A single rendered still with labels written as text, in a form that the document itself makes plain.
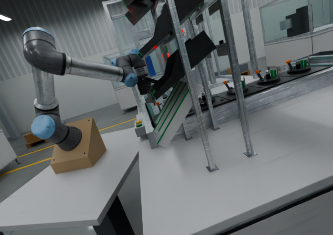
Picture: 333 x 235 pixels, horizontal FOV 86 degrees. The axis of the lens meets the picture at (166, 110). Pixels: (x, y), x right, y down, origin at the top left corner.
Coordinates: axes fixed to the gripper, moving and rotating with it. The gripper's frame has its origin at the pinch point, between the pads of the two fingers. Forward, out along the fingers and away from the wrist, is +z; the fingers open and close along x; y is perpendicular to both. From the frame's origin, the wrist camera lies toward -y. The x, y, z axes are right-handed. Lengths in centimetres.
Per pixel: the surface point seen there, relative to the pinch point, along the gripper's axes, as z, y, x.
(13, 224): 21, 74, 40
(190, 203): 21, 3, 65
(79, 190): 21, 49, 33
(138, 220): 107, 46, -29
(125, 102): 72, 68, -498
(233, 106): 12.9, -43.5, 16.6
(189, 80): -16, -11, 53
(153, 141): 16.8, 8.5, 16.9
